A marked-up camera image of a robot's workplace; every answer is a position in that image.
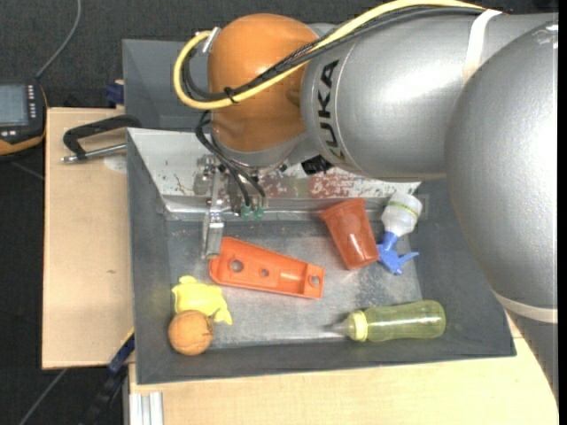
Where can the orange translucent plastic cup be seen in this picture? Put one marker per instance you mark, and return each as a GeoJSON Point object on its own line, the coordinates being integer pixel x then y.
{"type": "Point", "coordinates": [352, 233]}

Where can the white spray bottle blue trigger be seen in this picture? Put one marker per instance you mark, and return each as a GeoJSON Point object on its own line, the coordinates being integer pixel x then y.
{"type": "Point", "coordinates": [401, 215]}

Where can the orange flat plastic holder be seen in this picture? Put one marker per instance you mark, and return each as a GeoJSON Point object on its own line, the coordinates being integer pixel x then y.
{"type": "Point", "coordinates": [270, 268]}

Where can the grey metal bin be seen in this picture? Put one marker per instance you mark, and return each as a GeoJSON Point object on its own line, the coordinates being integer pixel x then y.
{"type": "Point", "coordinates": [283, 321]}

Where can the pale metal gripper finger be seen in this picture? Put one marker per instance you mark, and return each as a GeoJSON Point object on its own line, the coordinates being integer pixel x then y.
{"type": "Point", "coordinates": [214, 241]}
{"type": "Point", "coordinates": [205, 237]}

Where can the brown cardboard board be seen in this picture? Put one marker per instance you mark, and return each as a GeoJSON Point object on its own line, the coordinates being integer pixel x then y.
{"type": "Point", "coordinates": [86, 246]}

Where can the yellow-green clear baby bottle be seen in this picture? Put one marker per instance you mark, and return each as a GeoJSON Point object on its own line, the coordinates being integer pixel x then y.
{"type": "Point", "coordinates": [398, 322]}

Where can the orange fruit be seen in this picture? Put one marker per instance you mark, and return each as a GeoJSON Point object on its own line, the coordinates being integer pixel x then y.
{"type": "Point", "coordinates": [189, 332]}

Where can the black cylinder on white bracket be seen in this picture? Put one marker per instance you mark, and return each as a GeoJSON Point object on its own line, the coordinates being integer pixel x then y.
{"type": "Point", "coordinates": [315, 165]}

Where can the yellow soft toy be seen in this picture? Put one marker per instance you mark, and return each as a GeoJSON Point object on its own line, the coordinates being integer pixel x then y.
{"type": "Point", "coordinates": [197, 297]}

